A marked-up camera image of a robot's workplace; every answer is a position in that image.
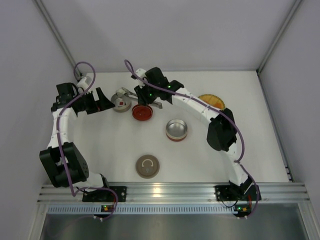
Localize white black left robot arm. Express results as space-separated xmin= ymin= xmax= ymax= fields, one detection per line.
xmin=39 ymin=82 xmax=115 ymax=194

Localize right aluminium frame post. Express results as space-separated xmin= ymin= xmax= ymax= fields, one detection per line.
xmin=256 ymin=0 xmax=304 ymax=77

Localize left aluminium frame post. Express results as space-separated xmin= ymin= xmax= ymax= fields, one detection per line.
xmin=32 ymin=0 xmax=76 ymax=69

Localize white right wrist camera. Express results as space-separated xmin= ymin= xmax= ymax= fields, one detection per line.
xmin=131 ymin=68 xmax=147 ymax=81

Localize aluminium front rail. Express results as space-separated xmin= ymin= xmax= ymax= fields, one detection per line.
xmin=37 ymin=182 xmax=310 ymax=204

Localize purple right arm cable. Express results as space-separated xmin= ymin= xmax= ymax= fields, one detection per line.
xmin=124 ymin=59 xmax=260 ymax=216

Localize steel serving tongs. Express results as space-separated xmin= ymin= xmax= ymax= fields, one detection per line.
xmin=115 ymin=87 xmax=163 ymax=109

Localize red round lid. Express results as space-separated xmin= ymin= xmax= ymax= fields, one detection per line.
xmin=131 ymin=104 xmax=153 ymax=121

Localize round bamboo tray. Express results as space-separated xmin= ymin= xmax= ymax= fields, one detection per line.
xmin=198 ymin=94 xmax=226 ymax=110

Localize sushi roll piece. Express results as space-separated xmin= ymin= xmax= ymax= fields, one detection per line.
xmin=117 ymin=99 xmax=127 ymax=108

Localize red steel bowl container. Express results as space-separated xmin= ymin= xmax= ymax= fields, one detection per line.
xmin=165 ymin=118 xmax=189 ymax=142

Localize aluminium frame post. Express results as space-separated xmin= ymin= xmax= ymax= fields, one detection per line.
xmin=256 ymin=0 xmax=304 ymax=77
xmin=32 ymin=0 xmax=76 ymax=69

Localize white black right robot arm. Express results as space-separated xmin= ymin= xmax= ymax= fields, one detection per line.
xmin=131 ymin=67 xmax=261 ymax=202

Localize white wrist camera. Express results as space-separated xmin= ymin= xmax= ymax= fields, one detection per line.
xmin=76 ymin=76 xmax=92 ymax=93
xmin=131 ymin=68 xmax=147 ymax=81

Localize beige round lid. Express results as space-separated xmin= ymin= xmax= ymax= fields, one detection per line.
xmin=135 ymin=154 xmax=160 ymax=179

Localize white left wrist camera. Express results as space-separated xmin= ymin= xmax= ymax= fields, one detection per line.
xmin=76 ymin=76 xmax=92 ymax=93

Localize slotted cable duct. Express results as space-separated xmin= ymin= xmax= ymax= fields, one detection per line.
xmin=47 ymin=204 xmax=236 ymax=215

